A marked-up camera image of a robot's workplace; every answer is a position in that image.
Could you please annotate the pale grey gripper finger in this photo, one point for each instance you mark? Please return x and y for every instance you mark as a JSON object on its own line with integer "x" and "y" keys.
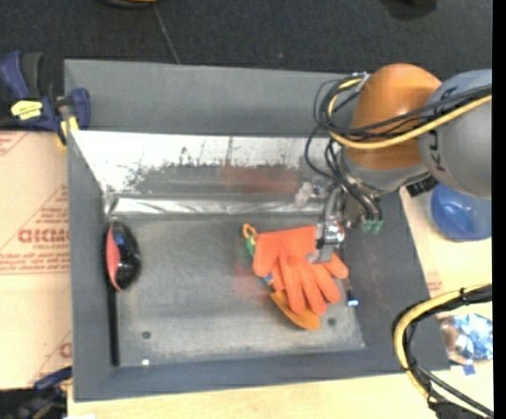
{"x": 319, "y": 238}
{"x": 334, "y": 234}

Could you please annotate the orange glove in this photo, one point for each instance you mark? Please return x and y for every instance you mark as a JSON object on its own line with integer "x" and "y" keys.
{"x": 298, "y": 264}

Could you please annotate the green and yellow toy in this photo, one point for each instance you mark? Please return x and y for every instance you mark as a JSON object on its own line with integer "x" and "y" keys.
{"x": 248, "y": 245}

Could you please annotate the orange flat pointed object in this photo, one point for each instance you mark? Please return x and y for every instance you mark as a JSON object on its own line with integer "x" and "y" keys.
{"x": 305, "y": 319}

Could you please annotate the blue plastic bowl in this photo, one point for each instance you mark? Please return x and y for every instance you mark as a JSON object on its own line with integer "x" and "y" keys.
{"x": 460, "y": 216}

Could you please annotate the grey metal bin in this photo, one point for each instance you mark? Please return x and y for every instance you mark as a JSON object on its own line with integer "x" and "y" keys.
{"x": 200, "y": 277}

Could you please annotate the clear and blue plastic packet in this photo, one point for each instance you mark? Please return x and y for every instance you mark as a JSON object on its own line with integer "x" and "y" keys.
{"x": 469, "y": 338}

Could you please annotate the brown cardboard board red print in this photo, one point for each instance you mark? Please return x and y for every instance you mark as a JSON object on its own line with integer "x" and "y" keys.
{"x": 26, "y": 216}

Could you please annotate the black cylinder on white bracket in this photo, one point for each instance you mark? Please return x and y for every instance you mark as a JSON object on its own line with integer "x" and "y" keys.
{"x": 304, "y": 194}

